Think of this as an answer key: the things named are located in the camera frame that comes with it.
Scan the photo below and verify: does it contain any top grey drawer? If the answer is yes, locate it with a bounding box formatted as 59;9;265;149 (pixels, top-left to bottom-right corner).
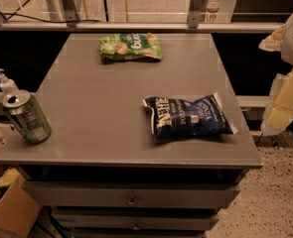
23;181;240;209

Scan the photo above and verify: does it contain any blue chip bag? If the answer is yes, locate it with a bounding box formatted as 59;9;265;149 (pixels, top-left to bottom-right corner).
143;92;237;139

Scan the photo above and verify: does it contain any cardboard box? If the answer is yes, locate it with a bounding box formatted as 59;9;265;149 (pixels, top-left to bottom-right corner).
0;169;42;238

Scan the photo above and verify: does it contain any pump dispenser bottle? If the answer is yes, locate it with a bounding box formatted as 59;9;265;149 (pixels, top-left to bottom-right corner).
0;68;18;94

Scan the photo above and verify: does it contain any grey drawer cabinet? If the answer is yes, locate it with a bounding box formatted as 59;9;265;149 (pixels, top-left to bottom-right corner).
0;34;262;238

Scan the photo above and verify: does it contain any grey drawer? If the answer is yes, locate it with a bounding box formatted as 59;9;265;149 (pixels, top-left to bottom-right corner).
23;181;240;209
53;208;219;231

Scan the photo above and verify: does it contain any metal rail frame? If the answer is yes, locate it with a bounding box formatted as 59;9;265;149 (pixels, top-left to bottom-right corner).
0;0;293;33

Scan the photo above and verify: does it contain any green soda can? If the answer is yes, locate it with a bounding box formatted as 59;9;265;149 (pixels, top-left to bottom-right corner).
2;90;52;144

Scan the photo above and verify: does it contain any green rice chip bag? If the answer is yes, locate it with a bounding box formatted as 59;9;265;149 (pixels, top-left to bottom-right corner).
99;33;163;61

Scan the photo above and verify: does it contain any black cable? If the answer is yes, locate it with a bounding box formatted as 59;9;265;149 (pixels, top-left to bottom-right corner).
0;12;102;25

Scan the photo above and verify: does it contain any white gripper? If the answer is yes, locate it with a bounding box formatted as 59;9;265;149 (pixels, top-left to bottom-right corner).
258;14;293;136

